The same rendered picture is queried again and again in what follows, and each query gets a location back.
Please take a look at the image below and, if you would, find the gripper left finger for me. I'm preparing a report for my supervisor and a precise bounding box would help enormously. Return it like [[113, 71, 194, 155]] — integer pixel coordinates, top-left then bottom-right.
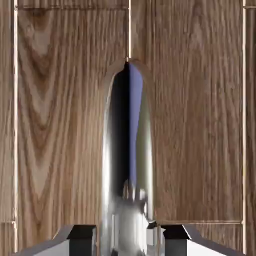
[[11, 224, 98, 256]]

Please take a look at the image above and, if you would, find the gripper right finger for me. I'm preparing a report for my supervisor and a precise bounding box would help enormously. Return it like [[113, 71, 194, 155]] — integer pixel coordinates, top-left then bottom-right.
[[159, 224, 247, 256]]

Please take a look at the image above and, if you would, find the curved shiny metal handle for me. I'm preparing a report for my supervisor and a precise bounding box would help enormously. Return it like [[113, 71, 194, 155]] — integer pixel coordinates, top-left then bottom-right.
[[99, 57, 167, 256]]

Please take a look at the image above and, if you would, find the wooden drawer front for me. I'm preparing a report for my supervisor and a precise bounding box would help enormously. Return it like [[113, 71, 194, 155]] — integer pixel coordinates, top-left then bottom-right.
[[0, 0, 256, 256]]

